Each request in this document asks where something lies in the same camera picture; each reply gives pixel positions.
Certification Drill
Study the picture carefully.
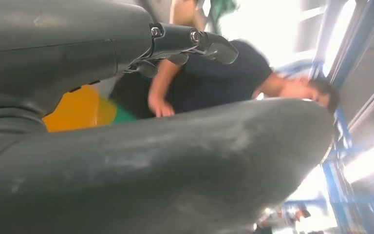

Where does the person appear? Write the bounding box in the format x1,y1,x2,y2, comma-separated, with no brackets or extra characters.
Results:
109,0,340,118

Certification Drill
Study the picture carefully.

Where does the yellow plastic sheet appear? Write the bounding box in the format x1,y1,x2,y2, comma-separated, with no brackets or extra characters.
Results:
42,84,117,133

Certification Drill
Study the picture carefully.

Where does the blue steel rack frame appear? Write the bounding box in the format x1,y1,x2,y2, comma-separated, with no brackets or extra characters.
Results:
277,58,374,234

